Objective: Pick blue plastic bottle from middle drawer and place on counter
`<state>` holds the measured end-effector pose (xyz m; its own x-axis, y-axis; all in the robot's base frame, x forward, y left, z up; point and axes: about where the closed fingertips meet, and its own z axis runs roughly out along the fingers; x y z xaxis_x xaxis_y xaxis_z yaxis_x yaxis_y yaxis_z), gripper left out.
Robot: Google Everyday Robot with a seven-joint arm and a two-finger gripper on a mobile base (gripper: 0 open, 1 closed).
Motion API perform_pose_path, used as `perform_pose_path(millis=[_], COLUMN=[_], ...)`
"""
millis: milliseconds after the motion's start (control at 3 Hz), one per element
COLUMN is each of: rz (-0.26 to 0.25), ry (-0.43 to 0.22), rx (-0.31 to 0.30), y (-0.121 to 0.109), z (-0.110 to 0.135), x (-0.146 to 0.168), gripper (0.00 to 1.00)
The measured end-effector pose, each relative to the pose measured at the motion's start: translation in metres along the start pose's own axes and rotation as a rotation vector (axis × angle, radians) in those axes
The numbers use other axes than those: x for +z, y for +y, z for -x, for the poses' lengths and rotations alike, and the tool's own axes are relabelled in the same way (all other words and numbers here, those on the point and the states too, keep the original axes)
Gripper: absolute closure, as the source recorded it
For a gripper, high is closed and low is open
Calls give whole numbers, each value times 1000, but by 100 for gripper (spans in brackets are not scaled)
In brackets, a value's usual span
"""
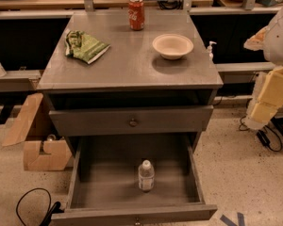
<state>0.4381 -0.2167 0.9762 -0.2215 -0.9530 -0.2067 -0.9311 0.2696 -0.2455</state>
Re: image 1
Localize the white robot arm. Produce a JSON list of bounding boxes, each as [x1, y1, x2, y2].
[[244, 7, 283, 130]]

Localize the red soda can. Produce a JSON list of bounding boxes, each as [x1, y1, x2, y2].
[[128, 0, 144, 31]]

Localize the clear plastic water bottle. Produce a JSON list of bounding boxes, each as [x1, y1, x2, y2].
[[138, 160, 155, 192]]

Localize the cardboard box pieces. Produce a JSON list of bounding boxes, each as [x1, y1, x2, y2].
[[2, 93, 73, 171]]

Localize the white paper bowl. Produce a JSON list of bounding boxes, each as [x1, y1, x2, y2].
[[152, 34, 194, 60]]

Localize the black cable on floor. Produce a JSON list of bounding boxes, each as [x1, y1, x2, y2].
[[15, 187, 64, 226]]

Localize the white pump dispenser bottle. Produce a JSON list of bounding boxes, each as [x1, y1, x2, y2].
[[207, 41, 217, 61]]

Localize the green chip bag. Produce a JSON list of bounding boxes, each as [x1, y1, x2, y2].
[[65, 30, 110, 64]]

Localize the open grey middle drawer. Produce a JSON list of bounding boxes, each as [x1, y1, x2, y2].
[[52, 134, 217, 226]]

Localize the black power cable right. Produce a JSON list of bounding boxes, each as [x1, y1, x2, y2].
[[238, 115, 283, 153]]

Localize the closed grey top drawer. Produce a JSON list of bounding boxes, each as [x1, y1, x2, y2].
[[49, 105, 213, 137]]

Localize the grey drawer cabinet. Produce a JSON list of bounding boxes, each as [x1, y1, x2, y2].
[[38, 10, 223, 151]]

